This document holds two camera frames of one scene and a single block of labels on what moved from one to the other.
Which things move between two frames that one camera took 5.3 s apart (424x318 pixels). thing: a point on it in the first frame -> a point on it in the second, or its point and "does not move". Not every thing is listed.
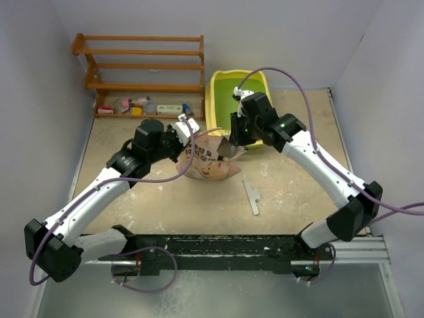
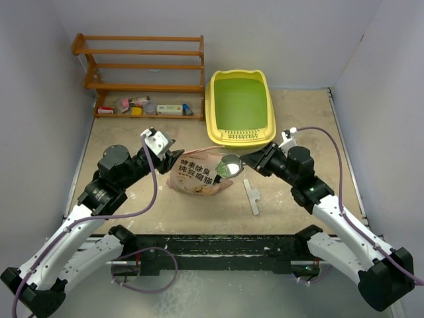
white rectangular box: x=169 y=109 does not move
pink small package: x=125 y=103 does not move
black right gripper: x=237 y=138 -> x=260 y=159
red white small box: x=101 y=110 does not move
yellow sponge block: x=136 y=110 does not move
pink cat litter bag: x=207 y=163 -> x=193 y=172
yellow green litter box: x=220 y=103 does not move
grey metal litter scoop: x=226 y=148 -> x=234 y=165
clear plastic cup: x=150 y=107 does not move
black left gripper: x=170 y=131 -> x=165 y=164
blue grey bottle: x=187 y=110 does not move
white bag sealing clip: x=252 y=195 does not move
